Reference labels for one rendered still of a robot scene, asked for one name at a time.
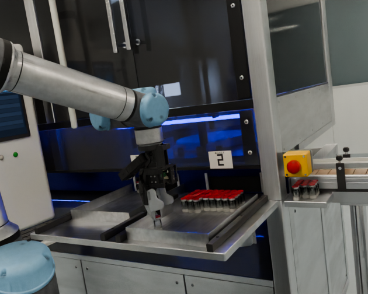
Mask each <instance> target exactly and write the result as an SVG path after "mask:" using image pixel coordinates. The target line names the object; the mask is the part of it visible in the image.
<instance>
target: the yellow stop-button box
mask: <svg viewBox="0 0 368 294"><path fill-rule="evenodd" d="M291 160H297V161H298V162H300V164H301V169H300V171H299V172H298V173H296V174H291V173H290V172H288V170H287V164H288V162H289V161H291ZM283 163H284V173H285V176H286V177H308V176H309V175H310V174H311V173H312V172H313V171H314V169H313V157H312V151H311V149H300V150H289V151H288V152H286V153H285V154H284V155H283Z"/></svg>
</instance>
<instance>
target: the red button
mask: <svg viewBox="0 0 368 294"><path fill-rule="evenodd" d="M300 169H301V164H300V162H298V161H297V160H291V161H289V162H288V164H287V170H288V172H290V173H291V174H296V173H298V172H299V171H300Z"/></svg>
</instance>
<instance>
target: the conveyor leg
mask: <svg viewBox="0 0 368 294"><path fill-rule="evenodd" d="M341 205H349V208H350V222H351V230H352V243H353V256H354V263H355V277H356V290H357V294H368V227H367V213H366V206H368V204H352V203H341Z"/></svg>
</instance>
